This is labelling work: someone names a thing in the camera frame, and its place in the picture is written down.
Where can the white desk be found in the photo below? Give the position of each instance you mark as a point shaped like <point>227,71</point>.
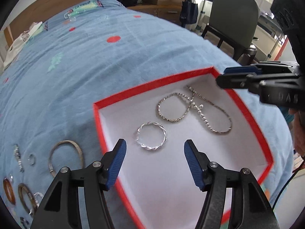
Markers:
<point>265,40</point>

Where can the person's right hand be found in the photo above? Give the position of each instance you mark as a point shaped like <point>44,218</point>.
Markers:
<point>299,133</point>

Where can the dark brown bangle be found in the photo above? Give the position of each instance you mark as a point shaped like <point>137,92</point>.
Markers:
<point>22,195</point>

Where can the white cloth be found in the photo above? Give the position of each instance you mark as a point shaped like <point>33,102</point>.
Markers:
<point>16,45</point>

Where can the wooden headboard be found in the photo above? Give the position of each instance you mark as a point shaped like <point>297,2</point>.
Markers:
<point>59,2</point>

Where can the plain silver bangle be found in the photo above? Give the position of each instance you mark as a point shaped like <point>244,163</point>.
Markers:
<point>81,152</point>

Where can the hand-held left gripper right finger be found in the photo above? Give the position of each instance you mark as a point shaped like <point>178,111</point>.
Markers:
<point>194,164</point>

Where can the blue printed bedspread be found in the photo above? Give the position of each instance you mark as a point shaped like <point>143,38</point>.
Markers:
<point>119,64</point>

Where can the small silver bangle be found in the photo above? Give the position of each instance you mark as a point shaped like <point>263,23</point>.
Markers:
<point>37,195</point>

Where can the grey-green chair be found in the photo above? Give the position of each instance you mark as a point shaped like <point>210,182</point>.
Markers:
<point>233,16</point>

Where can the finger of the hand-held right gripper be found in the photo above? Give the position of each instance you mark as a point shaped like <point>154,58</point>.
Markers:
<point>233,80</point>
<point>240,70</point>

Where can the twisted silver bangle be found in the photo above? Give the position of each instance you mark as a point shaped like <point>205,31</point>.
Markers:
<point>164,134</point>

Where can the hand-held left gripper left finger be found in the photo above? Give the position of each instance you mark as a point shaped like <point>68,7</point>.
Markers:
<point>116,162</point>

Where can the amber resin bangle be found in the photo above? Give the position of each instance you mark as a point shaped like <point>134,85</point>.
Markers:
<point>9,199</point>

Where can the dark blue bag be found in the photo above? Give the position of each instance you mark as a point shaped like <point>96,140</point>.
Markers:
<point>189,12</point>

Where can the red jewelry box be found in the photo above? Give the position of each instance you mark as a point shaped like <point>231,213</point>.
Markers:
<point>166,174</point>

